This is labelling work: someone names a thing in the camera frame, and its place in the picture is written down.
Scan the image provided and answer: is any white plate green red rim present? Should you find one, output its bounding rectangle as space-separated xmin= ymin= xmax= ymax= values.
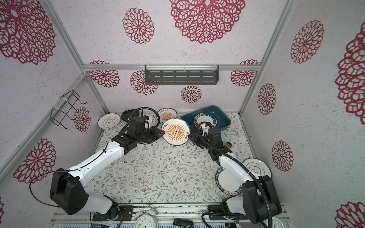
xmin=194 ymin=113 xmax=217 ymax=127

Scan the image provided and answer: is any teal plastic bin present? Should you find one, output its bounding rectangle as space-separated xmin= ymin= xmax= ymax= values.
xmin=181 ymin=105 xmax=232 ymax=133

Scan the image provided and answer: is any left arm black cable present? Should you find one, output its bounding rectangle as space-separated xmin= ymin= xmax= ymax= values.
xmin=29 ymin=169 xmax=72 ymax=208

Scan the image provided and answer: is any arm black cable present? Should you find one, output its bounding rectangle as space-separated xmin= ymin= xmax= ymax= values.
xmin=196 ymin=121 xmax=270 ymax=228
xmin=29 ymin=169 xmax=72 ymax=208

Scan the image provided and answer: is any black wire wall rack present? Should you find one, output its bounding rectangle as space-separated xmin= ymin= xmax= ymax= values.
xmin=49 ymin=90 xmax=86 ymax=130

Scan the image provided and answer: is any brown spice jar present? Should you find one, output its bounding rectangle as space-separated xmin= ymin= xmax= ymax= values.
xmin=223 ymin=142 xmax=232 ymax=149

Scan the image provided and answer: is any small orange sunburst plate back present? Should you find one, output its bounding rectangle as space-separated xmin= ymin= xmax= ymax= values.
xmin=158 ymin=108 xmax=177 ymax=122

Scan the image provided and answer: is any grey wall shelf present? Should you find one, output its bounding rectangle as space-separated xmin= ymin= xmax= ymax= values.
xmin=144 ymin=65 xmax=219 ymax=86

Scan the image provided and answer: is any black remote device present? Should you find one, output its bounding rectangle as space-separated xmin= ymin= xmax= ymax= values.
xmin=173 ymin=218 xmax=194 ymax=228

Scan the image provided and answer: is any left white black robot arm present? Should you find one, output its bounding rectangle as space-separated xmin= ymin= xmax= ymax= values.
xmin=49 ymin=117 xmax=165 ymax=219

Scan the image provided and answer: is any white clock right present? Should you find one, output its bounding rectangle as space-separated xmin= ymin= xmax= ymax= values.
xmin=272 ymin=217 xmax=285 ymax=228

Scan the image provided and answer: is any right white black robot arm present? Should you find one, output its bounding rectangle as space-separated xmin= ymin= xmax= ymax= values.
xmin=188 ymin=126 xmax=282 ymax=228

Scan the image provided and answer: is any green rim plate lower right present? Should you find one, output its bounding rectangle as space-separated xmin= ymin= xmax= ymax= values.
xmin=215 ymin=167 xmax=242 ymax=196

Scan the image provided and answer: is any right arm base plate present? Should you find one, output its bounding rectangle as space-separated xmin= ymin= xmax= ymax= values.
xmin=207 ymin=204 xmax=248 ymax=220

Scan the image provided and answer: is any white plate brown flower outline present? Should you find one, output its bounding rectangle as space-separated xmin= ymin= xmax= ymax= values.
xmin=98 ymin=113 xmax=121 ymax=129

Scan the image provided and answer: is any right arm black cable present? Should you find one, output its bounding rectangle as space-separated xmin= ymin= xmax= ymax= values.
xmin=196 ymin=121 xmax=270 ymax=228

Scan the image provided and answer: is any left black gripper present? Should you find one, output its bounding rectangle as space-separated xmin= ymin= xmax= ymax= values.
xmin=137 ymin=125 xmax=166 ymax=145

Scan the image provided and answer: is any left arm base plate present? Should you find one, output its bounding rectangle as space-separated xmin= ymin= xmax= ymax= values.
xmin=92 ymin=205 xmax=134 ymax=222

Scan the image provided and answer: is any white alarm clock centre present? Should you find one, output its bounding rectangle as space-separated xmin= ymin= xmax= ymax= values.
xmin=134 ymin=209 xmax=158 ymax=228

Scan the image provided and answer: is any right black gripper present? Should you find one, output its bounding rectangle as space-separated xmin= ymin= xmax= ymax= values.
xmin=189 ymin=132 xmax=213 ymax=153

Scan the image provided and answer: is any small black plate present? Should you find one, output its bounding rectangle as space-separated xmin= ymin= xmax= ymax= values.
xmin=121 ymin=109 xmax=139 ymax=122

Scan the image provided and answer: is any white plate gold outline right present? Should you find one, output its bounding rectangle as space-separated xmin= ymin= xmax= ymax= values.
xmin=243 ymin=158 xmax=272 ymax=178

